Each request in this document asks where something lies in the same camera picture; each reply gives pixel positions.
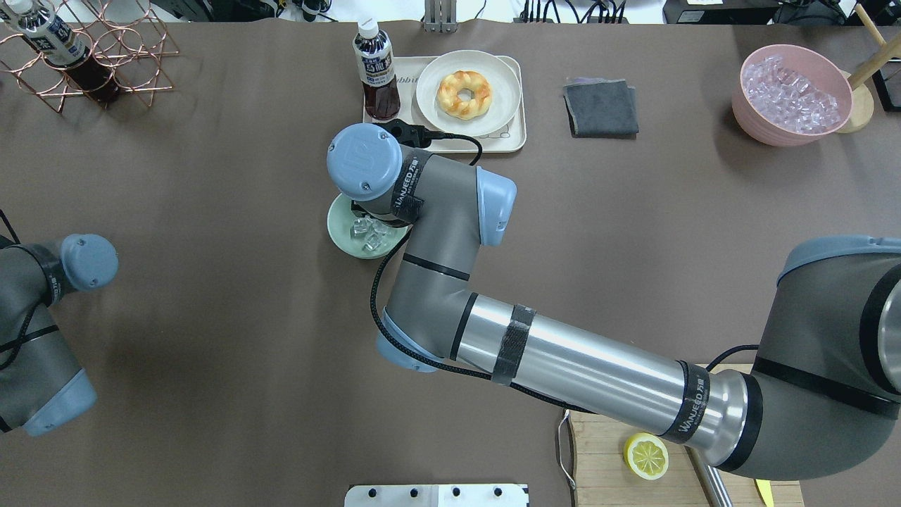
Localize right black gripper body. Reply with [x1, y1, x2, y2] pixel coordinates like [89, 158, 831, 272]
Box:
[351, 118, 447, 219]

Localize pale green bowl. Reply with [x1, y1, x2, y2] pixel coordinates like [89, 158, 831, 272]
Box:
[327, 194, 410, 259]

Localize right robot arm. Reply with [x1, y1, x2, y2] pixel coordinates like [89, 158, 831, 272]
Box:
[326, 124, 900, 480]

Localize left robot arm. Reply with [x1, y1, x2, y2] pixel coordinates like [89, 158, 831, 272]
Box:
[1, 234, 119, 437]

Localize ice cubes in green bowl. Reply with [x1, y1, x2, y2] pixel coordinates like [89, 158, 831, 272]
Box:
[348, 215, 393, 253]

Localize pink bowl of ice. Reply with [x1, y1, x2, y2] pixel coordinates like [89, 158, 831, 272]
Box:
[731, 44, 854, 147]

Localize glazed twisted donut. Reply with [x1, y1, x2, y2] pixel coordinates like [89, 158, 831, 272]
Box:
[436, 70, 493, 120]

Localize white round plate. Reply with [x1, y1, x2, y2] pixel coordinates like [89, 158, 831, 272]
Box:
[415, 49, 522, 137]

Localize dark drink bottle on tray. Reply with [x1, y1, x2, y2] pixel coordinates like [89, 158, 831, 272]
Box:
[352, 17, 401, 122]

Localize cream serving tray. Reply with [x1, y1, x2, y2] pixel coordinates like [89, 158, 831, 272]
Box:
[362, 55, 527, 155]

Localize grey folded cloth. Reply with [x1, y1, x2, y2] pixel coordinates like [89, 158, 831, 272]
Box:
[563, 77, 640, 138]

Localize bamboo cutting board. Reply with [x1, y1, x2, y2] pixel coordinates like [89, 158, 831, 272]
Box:
[556, 364, 805, 507]

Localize dark bottle in rack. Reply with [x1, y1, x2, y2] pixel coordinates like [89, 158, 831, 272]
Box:
[6, 1, 121, 104]

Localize half lemon slice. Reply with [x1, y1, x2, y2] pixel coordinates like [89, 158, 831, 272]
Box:
[622, 432, 669, 480]

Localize wooden glass drying stand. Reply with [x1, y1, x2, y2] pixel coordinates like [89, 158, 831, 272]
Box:
[836, 4, 900, 134]

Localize steel muddler black tip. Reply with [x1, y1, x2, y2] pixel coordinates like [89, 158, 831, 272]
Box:
[686, 447, 734, 506]

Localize yellow plastic knife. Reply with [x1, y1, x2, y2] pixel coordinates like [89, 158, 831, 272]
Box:
[754, 479, 775, 507]

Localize copper wire bottle rack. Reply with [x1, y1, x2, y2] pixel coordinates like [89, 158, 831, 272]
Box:
[2, 1, 182, 113]

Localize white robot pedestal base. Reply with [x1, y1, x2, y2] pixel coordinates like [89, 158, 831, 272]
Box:
[344, 482, 531, 506]

